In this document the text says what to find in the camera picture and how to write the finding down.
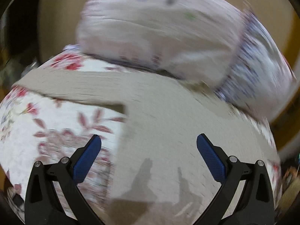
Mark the beige cable knit sweater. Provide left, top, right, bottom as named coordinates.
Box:
left=17, top=68, right=280, bottom=224

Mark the floral white bedspread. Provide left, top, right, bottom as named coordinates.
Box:
left=1, top=50, right=279, bottom=224

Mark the blue lavender print pillow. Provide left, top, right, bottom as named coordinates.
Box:
left=214, top=10, right=296, bottom=119

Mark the pink floral pillow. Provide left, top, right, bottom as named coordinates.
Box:
left=76, top=0, right=245, bottom=87

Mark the wooden headboard frame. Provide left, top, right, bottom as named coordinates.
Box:
left=270, top=62, right=299, bottom=150

